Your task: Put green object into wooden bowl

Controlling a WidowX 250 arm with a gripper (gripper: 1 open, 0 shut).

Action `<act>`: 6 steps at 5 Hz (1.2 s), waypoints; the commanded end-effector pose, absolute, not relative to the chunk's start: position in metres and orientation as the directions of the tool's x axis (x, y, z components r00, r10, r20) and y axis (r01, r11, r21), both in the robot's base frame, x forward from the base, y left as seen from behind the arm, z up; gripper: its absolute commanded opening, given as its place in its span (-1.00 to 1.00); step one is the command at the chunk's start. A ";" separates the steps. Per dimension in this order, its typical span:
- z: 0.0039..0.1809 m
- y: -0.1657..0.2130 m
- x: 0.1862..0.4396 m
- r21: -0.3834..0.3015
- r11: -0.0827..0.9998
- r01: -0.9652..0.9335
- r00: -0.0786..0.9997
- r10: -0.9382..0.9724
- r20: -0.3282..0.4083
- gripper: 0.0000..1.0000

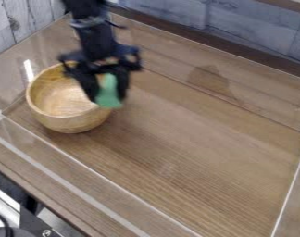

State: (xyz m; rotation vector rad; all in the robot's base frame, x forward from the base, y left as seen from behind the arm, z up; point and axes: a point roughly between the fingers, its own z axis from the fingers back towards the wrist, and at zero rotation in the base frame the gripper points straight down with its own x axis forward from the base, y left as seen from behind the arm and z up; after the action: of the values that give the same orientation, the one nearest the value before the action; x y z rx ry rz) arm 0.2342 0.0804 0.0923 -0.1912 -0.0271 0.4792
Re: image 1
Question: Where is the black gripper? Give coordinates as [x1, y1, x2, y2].
[59, 18, 142, 102]

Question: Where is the green rectangular block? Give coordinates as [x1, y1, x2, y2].
[95, 73, 122, 109]

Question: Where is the wooden bowl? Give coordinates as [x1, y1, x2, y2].
[26, 63, 112, 133]

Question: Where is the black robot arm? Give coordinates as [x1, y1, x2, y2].
[59, 0, 142, 107]

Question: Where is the black metal table frame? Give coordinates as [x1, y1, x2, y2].
[0, 173, 64, 237]

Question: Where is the black cable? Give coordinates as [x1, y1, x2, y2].
[0, 212, 14, 237]

